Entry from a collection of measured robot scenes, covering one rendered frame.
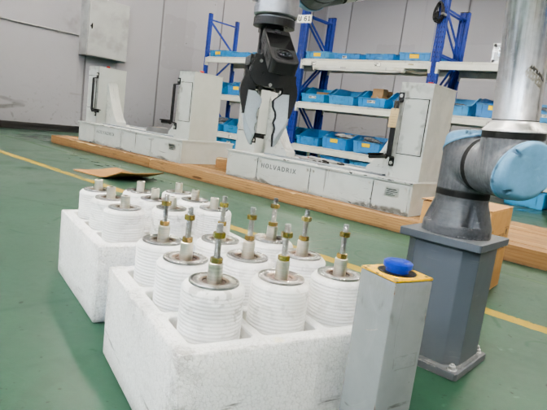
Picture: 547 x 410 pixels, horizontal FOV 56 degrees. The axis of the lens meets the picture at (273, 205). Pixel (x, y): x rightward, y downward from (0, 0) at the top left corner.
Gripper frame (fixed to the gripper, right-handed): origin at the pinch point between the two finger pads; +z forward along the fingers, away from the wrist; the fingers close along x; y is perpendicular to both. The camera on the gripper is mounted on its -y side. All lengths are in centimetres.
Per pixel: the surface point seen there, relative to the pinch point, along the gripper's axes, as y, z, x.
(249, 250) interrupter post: -0.5, 19.9, 0.1
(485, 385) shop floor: 1, 47, -55
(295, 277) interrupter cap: -10.7, 21.2, -5.9
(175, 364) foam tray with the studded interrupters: -23.3, 30.0, 12.7
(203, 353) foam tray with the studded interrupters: -22.7, 28.7, 9.0
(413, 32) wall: 823, -194, -419
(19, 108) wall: 625, 21, 192
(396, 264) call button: -26.1, 13.7, -15.0
